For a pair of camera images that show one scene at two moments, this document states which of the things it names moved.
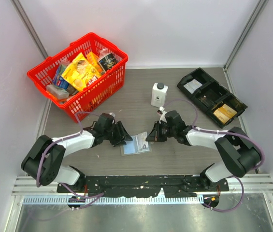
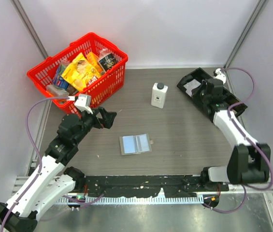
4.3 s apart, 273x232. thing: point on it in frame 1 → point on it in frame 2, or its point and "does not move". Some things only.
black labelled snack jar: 108,62 does not move
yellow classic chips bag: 80,72 does not move
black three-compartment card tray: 222,105 does not move
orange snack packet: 93,59 does not move
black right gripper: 154,136 → 206,83
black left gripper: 122,134 → 107,117
